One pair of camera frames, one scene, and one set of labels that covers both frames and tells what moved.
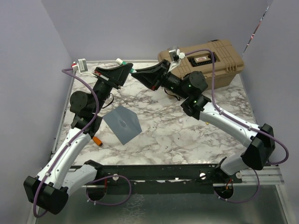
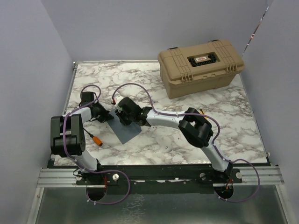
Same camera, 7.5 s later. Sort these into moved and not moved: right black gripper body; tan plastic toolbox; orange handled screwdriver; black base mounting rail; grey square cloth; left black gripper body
Moved: left black gripper body; right black gripper body
Not moved: orange handled screwdriver; grey square cloth; tan plastic toolbox; black base mounting rail
